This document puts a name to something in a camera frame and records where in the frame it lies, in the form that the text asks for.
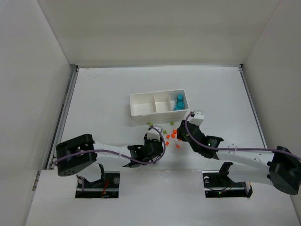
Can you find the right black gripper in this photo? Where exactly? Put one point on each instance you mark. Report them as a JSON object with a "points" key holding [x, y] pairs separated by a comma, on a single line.
{"points": [[187, 129]]}

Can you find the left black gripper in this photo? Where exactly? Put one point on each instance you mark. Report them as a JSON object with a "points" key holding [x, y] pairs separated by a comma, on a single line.
{"points": [[155, 144]]}

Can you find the large blue lego brick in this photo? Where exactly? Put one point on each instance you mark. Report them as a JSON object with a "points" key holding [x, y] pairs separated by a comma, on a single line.
{"points": [[179, 105]]}

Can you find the blue lego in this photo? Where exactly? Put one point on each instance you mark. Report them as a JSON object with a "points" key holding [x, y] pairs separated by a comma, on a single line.
{"points": [[180, 98]]}

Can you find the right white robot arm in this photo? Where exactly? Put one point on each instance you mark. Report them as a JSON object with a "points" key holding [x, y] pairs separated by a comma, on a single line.
{"points": [[278, 169]]}

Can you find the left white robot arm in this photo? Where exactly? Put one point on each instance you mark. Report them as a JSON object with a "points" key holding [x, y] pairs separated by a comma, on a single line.
{"points": [[84, 157]]}

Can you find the white three-compartment sorting tray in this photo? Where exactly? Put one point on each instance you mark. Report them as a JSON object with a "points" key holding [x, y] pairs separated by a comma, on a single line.
{"points": [[157, 106]]}

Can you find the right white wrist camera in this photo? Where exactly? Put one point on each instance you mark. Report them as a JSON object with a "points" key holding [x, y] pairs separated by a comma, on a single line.
{"points": [[197, 117]]}

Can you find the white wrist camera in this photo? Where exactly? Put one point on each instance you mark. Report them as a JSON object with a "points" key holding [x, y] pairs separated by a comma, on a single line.
{"points": [[154, 132], [197, 117]]}

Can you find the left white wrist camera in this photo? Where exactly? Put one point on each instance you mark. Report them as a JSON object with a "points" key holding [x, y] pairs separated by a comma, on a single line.
{"points": [[154, 132]]}

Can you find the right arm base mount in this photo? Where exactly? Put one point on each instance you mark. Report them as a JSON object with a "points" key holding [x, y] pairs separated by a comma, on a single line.
{"points": [[217, 184]]}

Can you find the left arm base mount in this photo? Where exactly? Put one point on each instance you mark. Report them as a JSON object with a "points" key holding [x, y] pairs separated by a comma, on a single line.
{"points": [[107, 187]]}

